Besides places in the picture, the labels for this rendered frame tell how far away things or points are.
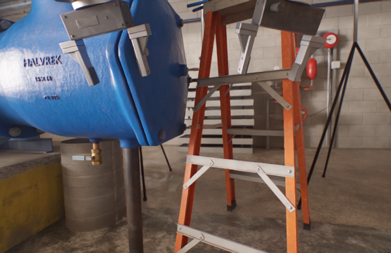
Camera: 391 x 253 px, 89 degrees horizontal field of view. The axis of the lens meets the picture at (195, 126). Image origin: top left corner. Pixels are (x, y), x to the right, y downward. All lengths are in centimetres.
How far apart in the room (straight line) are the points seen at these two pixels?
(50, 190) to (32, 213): 15
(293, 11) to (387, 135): 424
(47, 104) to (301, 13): 74
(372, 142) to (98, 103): 434
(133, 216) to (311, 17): 88
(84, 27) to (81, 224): 117
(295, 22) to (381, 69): 413
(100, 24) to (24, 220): 126
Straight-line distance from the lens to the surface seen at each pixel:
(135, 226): 96
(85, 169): 133
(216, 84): 84
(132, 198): 91
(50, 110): 80
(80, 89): 68
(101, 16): 49
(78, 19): 51
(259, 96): 397
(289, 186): 75
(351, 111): 436
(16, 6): 692
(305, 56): 54
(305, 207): 133
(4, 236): 150
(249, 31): 47
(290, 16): 49
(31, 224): 158
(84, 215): 143
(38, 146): 183
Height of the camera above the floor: 69
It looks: 4 degrees down
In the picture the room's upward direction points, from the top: 1 degrees counter-clockwise
